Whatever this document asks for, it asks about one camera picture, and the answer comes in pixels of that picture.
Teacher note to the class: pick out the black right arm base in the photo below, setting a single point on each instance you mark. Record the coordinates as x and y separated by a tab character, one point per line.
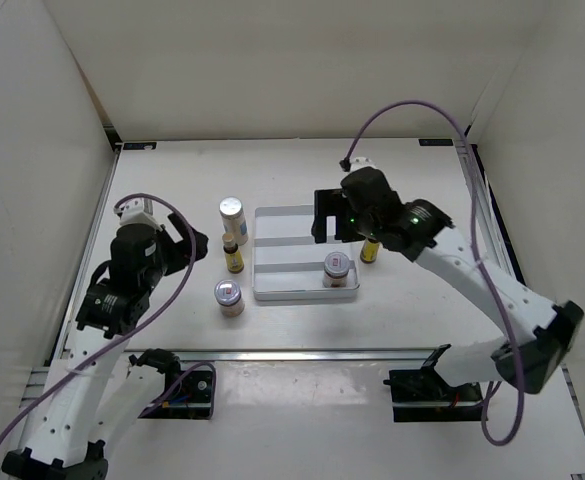
422	396

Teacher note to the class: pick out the yellow small bottle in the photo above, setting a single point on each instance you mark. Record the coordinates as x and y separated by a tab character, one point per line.
369	251
232	254

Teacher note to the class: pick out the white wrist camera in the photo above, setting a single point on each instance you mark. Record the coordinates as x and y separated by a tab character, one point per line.
359	163
137	211

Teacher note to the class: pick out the aluminium frame rail front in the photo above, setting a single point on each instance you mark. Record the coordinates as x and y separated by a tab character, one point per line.
289	355

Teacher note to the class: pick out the sauce jar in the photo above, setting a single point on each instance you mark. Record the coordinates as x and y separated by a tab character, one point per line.
336	270
229	297

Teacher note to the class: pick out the white divided tray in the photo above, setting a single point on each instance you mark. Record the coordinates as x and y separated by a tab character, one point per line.
288	266

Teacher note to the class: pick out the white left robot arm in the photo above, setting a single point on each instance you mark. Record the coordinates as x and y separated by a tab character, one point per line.
79	427

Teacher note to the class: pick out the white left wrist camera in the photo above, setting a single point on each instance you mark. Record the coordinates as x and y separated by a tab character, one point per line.
137	211

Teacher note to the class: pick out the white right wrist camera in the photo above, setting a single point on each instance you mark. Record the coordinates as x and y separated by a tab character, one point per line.
359	163

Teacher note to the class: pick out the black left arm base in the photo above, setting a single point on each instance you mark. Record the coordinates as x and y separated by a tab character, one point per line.
189	392

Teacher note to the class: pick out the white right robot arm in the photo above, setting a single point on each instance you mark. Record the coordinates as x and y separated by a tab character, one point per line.
536	332

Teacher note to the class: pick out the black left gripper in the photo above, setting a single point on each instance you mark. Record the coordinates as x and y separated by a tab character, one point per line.
179	227

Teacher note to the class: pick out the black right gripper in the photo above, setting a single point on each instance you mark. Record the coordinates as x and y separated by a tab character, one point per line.
328	203

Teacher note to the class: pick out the left white shaker bottle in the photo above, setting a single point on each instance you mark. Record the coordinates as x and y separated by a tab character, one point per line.
233	218

